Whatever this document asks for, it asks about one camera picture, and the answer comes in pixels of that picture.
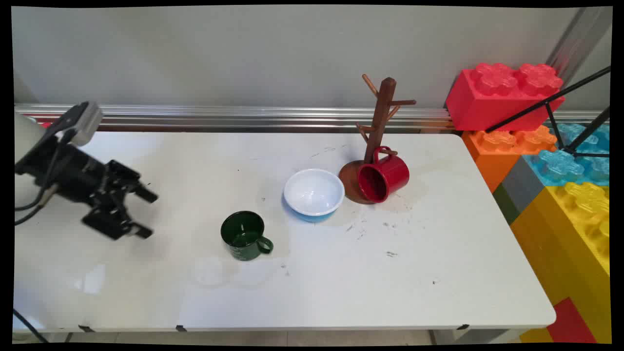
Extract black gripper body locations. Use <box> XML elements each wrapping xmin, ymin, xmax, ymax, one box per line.
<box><xmin>15</xmin><ymin>138</ymin><xmax>114</xmax><ymax>204</ymax></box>

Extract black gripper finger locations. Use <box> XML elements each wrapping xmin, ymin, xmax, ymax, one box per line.
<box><xmin>105</xmin><ymin>159</ymin><xmax>159</xmax><ymax>204</ymax></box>
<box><xmin>81</xmin><ymin>191</ymin><xmax>155</xmax><ymax>241</ymax></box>

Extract red metal mug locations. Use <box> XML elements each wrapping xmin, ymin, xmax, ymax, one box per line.
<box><xmin>357</xmin><ymin>145</ymin><xmax>410</xmax><ymax>204</ymax></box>

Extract dark green enamel mug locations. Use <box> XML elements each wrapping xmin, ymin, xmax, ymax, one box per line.
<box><xmin>220</xmin><ymin>211</ymin><xmax>274</xmax><ymax>262</ymax></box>

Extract white and blue bowl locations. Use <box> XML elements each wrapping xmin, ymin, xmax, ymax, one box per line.
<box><xmin>283</xmin><ymin>168</ymin><xmax>346</xmax><ymax>223</ymax></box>

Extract brown wooden mug tree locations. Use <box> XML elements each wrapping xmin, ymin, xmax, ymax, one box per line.
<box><xmin>339</xmin><ymin>74</ymin><xmax>417</xmax><ymax>205</ymax></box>

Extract big red toy brick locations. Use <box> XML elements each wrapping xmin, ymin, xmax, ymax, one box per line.
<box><xmin>445</xmin><ymin>62</ymin><xmax>566</xmax><ymax>132</ymax></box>

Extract big orange toy brick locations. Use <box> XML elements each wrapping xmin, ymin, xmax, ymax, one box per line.
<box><xmin>462</xmin><ymin>125</ymin><xmax>558</xmax><ymax>194</ymax></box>

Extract big dark green toy brick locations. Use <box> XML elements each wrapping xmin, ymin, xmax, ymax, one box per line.
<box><xmin>492</xmin><ymin>183</ymin><xmax>522</xmax><ymax>226</ymax></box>

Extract big light blue toy brick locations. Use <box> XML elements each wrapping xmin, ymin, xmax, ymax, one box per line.
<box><xmin>522</xmin><ymin>122</ymin><xmax>611</xmax><ymax>187</ymax></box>

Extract black tripod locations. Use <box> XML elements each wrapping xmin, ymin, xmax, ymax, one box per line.
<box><xmin>485</xmin><ymin>66</ymin><xmax>611</xmax><ymax>159</ymax></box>

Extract big yellow toy brick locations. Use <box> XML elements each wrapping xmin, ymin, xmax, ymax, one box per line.
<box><xmin>509</xmin><ymin>181</ymin><xmax>611</xmax><ymax>344</ymax></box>

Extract flat red toy brick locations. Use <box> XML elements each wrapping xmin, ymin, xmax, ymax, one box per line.
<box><xmin>546</xmin><ymin>297</ymin><xmax>598</xmax><ymax>344</ymax></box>

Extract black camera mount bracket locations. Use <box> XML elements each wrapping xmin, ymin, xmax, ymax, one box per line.
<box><xmin>45</xmin><ymin>102</ymin><xmax>91</xmax><ymax>147</ymax></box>

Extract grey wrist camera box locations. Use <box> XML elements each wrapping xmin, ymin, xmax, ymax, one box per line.
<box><xmin>70</xmin><ymin>101</ymin><xmax>104</xmax><ymax>147</ymax></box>

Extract black cable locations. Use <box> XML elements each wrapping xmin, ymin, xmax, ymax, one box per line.
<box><xmin>14</xmin><ymin>186</ymin><xmax>59</xmax><ymax>343</ymax></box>
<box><xmin>14</xmin><ymin>142</ymin><xmax>64</xmax><ymax>212</ymax></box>

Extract aluminium rail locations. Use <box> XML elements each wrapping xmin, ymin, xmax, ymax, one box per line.
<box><xmin>14</xmin><ymin>103</ymin><xmax>610</xmax><ymax>134</ymax></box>

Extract aluminium post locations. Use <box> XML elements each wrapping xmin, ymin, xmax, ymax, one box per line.
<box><xmin>545</xmin><ymin>7</ymin><xmax>611</xmax><ymax>87</ymax></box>

